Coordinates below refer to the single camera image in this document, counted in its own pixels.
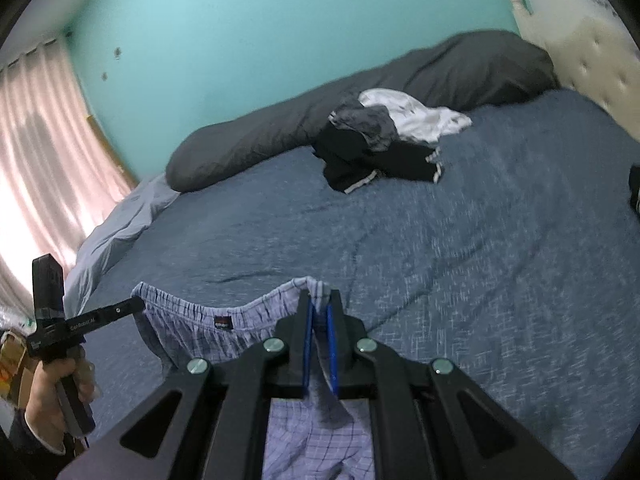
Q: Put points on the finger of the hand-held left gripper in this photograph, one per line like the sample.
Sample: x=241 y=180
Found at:
x=125 y=310

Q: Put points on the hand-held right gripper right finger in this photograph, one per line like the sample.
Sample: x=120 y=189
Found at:
x=332 y=355

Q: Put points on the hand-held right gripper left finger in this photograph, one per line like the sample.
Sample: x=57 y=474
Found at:
x=304 y=350

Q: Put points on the blue plaid shorts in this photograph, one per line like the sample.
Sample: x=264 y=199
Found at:
x=200 y=325

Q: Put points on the person's left forearm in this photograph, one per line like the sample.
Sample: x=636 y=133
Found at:
x=25 y=440

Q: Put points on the person's left hand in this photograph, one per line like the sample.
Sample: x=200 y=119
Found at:
x=42 y=400

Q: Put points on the clear plastic bag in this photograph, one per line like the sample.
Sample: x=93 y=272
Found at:
x=17 y=317

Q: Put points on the cardboard box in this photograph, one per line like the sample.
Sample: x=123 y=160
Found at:
x=12 y=365

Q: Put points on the light grey blanket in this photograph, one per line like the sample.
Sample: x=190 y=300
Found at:
x=115 y=230

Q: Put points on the pink curtain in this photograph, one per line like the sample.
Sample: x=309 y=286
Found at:
x=40 y=160

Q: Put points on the bed with blue patterned sheet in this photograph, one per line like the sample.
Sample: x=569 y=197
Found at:
x=450 y=260

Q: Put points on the wooden window trim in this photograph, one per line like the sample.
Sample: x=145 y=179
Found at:
x=115 y=152

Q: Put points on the black garment with white trim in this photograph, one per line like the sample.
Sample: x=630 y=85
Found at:
x=350 y=165

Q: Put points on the dark grey long pillow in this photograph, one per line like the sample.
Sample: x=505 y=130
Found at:
x=280 y=130

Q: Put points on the dark grey garment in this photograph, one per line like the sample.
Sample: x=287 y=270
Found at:
x=370 y=125

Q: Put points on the cream tufted headboard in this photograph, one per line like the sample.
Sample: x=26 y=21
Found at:
x=595 y=45

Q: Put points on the wall hook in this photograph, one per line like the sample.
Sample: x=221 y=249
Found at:
x=117 y=52

